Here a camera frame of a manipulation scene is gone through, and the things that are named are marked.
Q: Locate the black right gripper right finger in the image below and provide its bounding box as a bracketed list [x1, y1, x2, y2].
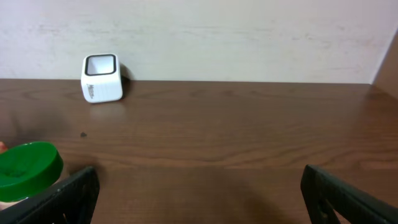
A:
[300, 164, 397, 224]

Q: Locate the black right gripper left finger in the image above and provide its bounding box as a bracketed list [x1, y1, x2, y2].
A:
[1, 167, 100, 224]

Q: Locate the green lid seasoning jar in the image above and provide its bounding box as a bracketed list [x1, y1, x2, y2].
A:
[1, 141, 69, 210]

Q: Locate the orange snack packet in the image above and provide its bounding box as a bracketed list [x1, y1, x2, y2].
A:
[0, 142, 8, 154]

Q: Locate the white barcode scanner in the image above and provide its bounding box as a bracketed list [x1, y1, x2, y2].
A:
[80, 54, 123, 103]

